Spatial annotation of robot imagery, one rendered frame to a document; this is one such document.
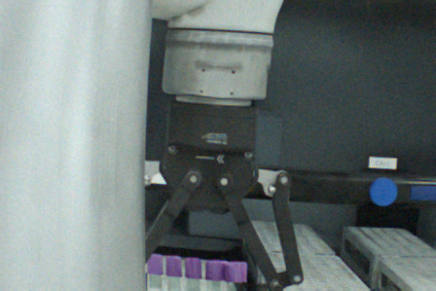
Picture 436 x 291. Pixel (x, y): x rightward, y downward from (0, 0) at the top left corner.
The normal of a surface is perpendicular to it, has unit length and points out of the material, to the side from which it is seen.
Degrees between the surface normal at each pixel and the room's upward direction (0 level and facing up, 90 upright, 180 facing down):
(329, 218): 90
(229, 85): 90
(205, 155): 90
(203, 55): 90
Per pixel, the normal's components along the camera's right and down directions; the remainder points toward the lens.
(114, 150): 0.89, -0.17
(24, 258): 0.43, -0.33
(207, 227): 0.11, 0.06
